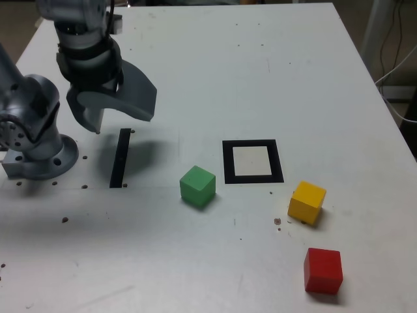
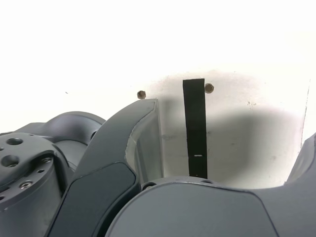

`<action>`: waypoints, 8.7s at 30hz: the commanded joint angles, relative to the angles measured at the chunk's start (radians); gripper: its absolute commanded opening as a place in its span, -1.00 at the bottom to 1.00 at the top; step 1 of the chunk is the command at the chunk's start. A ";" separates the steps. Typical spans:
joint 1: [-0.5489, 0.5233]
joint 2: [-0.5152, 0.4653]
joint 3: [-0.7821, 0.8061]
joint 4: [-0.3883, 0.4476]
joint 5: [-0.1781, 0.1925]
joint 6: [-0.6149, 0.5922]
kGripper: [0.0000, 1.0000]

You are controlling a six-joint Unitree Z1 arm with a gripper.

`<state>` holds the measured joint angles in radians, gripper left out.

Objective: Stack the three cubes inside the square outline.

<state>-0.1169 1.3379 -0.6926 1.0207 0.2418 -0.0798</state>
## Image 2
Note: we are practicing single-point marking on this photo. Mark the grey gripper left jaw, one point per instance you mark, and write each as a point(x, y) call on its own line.
point(111, 148)

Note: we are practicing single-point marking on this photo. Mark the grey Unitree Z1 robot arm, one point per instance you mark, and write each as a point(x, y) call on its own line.
point(24, 172)

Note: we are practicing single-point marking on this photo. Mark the black tape strip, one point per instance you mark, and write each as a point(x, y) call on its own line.
point(196, 123)

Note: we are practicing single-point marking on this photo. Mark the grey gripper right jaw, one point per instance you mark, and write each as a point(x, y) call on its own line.
point(197, 212)

